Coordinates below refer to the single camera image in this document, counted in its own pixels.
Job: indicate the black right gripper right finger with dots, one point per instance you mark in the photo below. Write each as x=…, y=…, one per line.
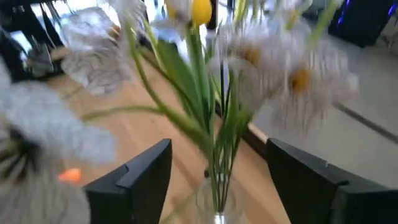
x=301, y=193

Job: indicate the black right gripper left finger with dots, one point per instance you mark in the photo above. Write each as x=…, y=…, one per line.
x=133, y=199

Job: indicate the yellow artificial tulip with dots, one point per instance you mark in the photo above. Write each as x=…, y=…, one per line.
x=201, y=12

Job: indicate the clear glass vase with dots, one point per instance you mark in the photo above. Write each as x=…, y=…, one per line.
x=205, y=202

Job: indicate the red-orange artificial tulip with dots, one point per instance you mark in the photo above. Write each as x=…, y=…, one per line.
x=70, y=175

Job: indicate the black computer case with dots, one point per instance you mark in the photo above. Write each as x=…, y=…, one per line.
x=360, y=21

